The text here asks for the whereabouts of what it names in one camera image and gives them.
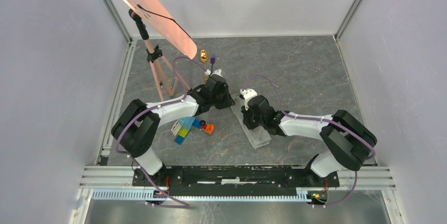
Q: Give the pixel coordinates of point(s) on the aluminium frame rail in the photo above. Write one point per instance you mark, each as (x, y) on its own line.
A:
(129, 183)

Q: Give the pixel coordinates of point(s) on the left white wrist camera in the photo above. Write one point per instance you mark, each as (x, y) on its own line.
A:
(215, 72)

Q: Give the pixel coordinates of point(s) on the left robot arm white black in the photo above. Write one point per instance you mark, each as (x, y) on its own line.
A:
(136, 128)

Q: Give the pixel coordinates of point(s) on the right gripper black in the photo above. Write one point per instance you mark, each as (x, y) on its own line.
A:
(245, 114)

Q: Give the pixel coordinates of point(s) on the gold spoon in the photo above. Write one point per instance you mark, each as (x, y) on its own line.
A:
(204, 59)

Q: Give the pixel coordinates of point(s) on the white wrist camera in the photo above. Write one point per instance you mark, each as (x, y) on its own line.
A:
(247, 95)
(215, 72)

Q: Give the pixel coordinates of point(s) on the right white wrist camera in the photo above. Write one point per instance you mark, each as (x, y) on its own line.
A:
(247, 95)

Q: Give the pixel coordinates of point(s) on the pink perforated music stand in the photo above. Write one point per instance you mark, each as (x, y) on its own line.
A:
(154, 14)

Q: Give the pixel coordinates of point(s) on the colourful toy block pile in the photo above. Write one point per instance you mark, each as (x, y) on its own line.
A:
(183, 126)

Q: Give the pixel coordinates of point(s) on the purple fork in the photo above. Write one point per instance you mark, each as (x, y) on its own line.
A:
(212, 62)

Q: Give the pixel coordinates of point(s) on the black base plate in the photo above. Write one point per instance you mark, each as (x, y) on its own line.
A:
(242, 180)

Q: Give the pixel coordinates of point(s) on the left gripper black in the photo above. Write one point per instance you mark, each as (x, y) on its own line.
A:
(227, 103)

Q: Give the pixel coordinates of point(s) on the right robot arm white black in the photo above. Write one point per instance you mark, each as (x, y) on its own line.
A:
(348, 141)

